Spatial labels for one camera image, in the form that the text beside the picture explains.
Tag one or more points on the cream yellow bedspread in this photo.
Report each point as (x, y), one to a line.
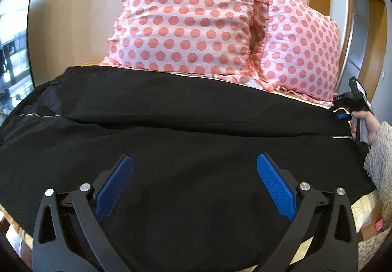
(364, 213)

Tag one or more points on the black pants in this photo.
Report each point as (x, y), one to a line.
(171, 149)

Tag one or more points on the pink polka dot pillow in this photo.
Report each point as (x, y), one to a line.
(210, 38)
(297, 51)

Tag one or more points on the window with dark frame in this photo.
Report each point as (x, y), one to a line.
(16, 74)

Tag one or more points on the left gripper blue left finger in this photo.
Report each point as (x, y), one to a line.
(68, 235)

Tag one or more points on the front pink polka dot pillow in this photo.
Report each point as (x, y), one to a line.
(210, 38)

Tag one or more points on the rear pink polka dot pillow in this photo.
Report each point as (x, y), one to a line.
(297, 51)

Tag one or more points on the person's right hand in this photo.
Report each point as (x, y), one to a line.
(364, 125)

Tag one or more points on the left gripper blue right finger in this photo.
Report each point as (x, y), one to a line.
(334, 245)

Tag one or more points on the fuzzy beige sleeve forearm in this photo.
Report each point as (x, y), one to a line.
(378, 167)

